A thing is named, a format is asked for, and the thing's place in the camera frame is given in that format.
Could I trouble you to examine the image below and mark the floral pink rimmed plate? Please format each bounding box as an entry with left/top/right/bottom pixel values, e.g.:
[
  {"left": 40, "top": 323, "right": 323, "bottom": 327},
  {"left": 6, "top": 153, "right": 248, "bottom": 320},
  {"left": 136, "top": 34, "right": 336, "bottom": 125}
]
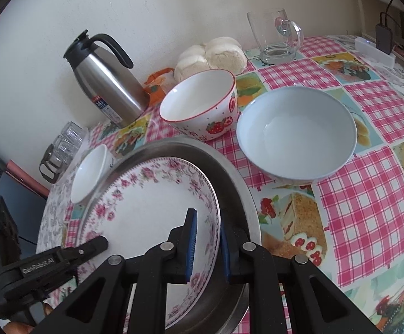
[{"left": 76, "top": 156, "right": 221, "bottom": 328}]

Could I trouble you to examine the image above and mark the white square bowl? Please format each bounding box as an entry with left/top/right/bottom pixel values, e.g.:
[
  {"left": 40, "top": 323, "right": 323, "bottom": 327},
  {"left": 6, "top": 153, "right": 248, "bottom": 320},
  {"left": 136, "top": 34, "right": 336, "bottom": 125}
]
[{"left": 70, "top": 144, "right": 115, "bottom": 204}]

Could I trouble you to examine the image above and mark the light blue large bowl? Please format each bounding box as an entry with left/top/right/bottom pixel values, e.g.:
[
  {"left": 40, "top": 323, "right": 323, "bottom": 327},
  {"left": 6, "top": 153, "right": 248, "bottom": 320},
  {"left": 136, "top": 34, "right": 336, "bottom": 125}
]
[{"left": 236, "top": 86, "right": 357, "bottom": 185}]

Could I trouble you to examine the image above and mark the strawberry pattern bowl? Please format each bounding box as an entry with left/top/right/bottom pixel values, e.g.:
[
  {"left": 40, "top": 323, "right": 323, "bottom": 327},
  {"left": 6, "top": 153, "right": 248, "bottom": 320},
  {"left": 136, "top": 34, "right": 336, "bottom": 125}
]
[{"left": 159, "top": 69, "right": 239, "bottom": 142}]

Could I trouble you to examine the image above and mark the person's left hand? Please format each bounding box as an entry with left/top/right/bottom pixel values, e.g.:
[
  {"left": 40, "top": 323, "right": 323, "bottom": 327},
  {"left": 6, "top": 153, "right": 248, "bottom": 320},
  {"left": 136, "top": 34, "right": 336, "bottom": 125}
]
[{"left": 3, "top": 303, "right": 53, "bottom": 334}]

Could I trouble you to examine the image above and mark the small clear glass cup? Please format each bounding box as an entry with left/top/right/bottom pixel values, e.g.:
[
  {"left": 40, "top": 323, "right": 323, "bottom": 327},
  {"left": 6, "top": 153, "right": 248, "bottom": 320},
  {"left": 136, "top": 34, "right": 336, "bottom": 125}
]
[{"left": 61, "top": 121, "right": 86, "bottom": 146}]

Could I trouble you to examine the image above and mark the stainless steel thermos jug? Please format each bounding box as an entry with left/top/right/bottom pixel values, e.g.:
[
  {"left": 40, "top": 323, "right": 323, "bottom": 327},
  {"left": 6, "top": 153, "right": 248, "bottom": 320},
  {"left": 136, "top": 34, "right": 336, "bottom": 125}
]
[{"left": 64, "top": 30, "right": 150, "bottom": 128}]

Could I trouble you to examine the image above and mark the orange snack packet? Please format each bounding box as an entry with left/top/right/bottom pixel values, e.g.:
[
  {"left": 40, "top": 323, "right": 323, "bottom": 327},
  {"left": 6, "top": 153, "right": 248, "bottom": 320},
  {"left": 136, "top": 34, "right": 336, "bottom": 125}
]
[{"left": 144, "top": 68, "right": 177, "bottom": 107}]

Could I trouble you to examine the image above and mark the bag of white buns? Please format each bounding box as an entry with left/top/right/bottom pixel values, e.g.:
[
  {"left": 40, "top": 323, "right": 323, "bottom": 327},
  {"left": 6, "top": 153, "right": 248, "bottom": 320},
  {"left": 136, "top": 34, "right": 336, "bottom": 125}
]
[{"left": 174, "top": 36, "right": 247, "bottom": 82}]

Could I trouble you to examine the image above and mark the clear glass mug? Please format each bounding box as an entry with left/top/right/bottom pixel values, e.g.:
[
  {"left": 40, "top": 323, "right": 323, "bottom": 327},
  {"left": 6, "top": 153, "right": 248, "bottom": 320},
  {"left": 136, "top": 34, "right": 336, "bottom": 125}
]
[{"left": 247, "top": 9, "right": 304, "bottom": 65}]

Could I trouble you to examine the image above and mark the white power strip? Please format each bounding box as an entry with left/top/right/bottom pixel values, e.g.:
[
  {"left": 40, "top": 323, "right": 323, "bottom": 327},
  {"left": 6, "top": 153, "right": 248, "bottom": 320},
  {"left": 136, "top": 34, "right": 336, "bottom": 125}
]
[{"left": 354, "top": 37, "right": 395, "bottom": 69}]

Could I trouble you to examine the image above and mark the black power adapter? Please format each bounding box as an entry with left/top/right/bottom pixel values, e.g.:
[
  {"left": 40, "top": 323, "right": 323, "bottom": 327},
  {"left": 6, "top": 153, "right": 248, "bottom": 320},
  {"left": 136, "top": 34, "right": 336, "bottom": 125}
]
[{"left": 375, "top": 12, "right": 393, "bottom": 55}]

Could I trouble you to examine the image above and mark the glass teapot black handle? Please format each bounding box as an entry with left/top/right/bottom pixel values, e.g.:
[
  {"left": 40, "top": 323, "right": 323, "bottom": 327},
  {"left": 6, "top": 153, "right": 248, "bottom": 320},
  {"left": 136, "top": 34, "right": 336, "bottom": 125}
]
[{"left": 39, "top": 135, "right": 77, "bottom": 184}]

